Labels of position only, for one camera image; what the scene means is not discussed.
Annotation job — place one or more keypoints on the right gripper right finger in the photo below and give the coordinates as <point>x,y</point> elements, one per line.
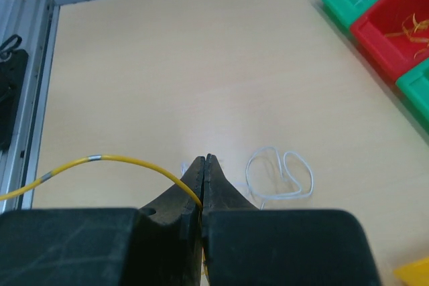
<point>230,236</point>

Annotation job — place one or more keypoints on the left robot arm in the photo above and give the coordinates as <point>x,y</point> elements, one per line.
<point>13,67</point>

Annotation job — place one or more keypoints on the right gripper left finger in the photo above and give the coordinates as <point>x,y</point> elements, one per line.
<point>168,246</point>

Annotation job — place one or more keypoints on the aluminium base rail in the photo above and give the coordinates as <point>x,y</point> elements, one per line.
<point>36,21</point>

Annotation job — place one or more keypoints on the red bin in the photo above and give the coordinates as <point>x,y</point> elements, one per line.
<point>394,33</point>

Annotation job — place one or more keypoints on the right green bin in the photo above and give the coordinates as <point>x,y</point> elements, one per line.
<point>414,85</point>

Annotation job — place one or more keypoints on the yellow bin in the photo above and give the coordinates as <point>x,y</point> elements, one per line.
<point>414,274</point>

